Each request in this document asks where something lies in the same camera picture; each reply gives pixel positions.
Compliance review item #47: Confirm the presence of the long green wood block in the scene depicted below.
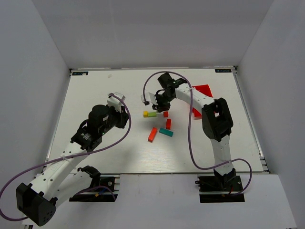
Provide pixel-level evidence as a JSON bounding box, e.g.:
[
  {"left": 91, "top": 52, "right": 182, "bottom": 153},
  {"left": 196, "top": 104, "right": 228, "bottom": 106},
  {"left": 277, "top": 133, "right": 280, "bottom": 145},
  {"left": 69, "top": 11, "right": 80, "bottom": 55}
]
[{"left": 147, "top": 112, "right": 157, "bottom": 117}]

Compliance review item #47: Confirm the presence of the red plastic bin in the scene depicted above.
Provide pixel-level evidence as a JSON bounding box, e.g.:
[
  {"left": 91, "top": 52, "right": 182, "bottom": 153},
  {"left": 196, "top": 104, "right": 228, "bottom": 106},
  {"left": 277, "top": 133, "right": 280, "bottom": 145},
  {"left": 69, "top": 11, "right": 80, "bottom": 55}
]
[{"left": 190, "top": 84, "right": 213, "bottom": 119}]

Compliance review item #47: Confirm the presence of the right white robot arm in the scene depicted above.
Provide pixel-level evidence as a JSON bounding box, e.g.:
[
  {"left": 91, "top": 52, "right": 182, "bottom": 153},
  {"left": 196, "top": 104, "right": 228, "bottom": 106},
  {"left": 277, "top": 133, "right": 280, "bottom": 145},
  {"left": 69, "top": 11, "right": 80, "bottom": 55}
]
[{"left": 152, "top": 73, "right": 236, "bottom": 189}]

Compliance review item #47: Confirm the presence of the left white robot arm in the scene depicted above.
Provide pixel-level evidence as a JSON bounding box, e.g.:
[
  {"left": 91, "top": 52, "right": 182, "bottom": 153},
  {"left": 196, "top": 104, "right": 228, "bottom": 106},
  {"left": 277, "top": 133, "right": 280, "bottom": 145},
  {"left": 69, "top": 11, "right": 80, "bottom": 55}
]
[{"left": 16, "top": 99, "right": 130, "bottom": 227}]

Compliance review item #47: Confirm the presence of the short red wood block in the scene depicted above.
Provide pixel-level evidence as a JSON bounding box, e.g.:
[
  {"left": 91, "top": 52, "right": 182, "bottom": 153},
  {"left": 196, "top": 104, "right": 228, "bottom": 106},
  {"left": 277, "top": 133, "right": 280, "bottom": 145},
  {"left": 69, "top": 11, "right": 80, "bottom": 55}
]
[{"left": 166, "top": 119, "right": 172, "bottom": 129}]

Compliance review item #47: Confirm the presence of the teal long wood block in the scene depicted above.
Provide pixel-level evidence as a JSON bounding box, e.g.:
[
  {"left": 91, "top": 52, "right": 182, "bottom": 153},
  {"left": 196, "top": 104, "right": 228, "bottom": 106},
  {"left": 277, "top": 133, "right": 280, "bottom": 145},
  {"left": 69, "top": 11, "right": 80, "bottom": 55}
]
[{"left": 159, "top": 128, "right": 173, "bottom": 137}]

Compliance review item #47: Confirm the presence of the long red wood block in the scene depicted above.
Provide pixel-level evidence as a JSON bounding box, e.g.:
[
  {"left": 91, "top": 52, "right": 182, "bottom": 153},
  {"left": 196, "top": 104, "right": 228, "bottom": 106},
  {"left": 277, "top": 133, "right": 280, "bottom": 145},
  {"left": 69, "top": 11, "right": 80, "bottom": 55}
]
[{"left": 148, "top": 127, "right": 158, "bottom": 143}]

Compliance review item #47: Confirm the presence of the left blue corner label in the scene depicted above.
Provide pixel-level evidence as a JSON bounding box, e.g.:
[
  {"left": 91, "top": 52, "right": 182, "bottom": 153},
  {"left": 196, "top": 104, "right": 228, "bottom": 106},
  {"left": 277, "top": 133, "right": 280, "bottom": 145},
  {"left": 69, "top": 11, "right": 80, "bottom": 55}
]
[{"left": 72, "top": 72, "right": 88, "bottom": 75}]

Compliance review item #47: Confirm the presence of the blue corner label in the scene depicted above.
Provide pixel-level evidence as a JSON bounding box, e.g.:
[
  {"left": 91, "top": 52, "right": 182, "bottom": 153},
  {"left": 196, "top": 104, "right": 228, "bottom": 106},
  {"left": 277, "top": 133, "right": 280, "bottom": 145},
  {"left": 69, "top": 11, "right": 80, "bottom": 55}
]
[
  {"left": 72, "top": 72, "right": 88, "bottom": 75},
  {"left": 215, "top": 69, "right": 232, "bottom": 73}
]

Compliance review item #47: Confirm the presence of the right blue corner label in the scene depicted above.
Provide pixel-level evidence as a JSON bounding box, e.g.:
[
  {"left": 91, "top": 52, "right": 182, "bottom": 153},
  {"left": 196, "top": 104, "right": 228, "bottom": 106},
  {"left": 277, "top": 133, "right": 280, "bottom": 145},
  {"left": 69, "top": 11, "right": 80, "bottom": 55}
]
[{"left": 215, "top": 69, "right": 232, "bottom": 73}]

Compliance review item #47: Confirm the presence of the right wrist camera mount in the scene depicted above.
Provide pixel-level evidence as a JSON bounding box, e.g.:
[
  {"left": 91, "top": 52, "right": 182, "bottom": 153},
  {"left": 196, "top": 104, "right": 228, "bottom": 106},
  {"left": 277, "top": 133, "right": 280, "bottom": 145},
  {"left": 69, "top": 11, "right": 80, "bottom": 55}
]
[{"left": 141, "top": 92, "right": 157, "bottom": 105}]

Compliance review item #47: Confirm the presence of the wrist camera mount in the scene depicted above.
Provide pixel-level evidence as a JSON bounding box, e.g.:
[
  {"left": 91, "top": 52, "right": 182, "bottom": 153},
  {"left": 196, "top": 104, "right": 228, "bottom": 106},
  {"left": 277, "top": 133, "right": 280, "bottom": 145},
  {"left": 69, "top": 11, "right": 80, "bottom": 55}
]
[
  {"left": 107, "top": 92, "right": 125, "bottom": 113},
  {"left": 141, "top": 92, "right": 157, "bottom": 105}
]

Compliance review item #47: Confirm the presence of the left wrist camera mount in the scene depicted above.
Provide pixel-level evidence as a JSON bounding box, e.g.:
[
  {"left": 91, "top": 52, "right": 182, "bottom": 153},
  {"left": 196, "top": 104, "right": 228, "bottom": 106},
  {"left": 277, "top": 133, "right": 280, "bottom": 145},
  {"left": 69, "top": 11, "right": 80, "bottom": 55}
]
[{"left": 107, "top": 92, "right": 125, "bottom": 113}]

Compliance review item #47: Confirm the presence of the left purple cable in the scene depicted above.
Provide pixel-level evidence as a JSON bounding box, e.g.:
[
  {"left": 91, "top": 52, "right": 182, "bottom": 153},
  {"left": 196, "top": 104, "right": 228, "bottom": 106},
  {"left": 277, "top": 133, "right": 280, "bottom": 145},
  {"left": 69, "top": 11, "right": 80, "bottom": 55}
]
[{"left": 0, "top": 93, "right": 132, "bottom": 221}]

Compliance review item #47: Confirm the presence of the purple cable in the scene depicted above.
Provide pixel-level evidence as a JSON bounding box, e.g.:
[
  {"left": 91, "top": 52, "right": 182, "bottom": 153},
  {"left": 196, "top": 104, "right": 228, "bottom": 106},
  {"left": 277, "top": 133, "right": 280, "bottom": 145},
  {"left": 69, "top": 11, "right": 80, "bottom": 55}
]
[
  {"left": 142, "top": 71, "right": 253, "bottom": 196},
  {"left": 0, "top": 93, "right": 132, "bottom": 221}
]

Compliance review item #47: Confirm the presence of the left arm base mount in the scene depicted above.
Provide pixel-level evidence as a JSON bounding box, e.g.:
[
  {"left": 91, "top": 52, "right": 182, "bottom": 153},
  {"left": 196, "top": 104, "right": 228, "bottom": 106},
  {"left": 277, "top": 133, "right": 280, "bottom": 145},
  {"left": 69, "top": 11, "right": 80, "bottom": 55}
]
[{"left": 69, "top": 166, "right": 120, "bottom": 202}]

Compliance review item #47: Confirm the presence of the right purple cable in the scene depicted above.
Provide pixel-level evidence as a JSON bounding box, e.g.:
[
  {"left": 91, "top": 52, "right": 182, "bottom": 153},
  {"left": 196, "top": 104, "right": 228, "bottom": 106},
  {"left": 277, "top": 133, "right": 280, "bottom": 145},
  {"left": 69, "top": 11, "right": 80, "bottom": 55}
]
[{"left": 142, "top": 71, "right": 253, "bottom": 196}]

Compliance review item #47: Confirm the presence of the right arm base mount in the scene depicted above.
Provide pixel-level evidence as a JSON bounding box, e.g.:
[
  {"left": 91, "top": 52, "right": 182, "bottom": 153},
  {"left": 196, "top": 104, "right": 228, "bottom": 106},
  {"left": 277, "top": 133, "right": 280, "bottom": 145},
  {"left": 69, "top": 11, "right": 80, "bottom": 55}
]
[{"left": 195, "top": 176, "right": 245, "bottom": 203}]

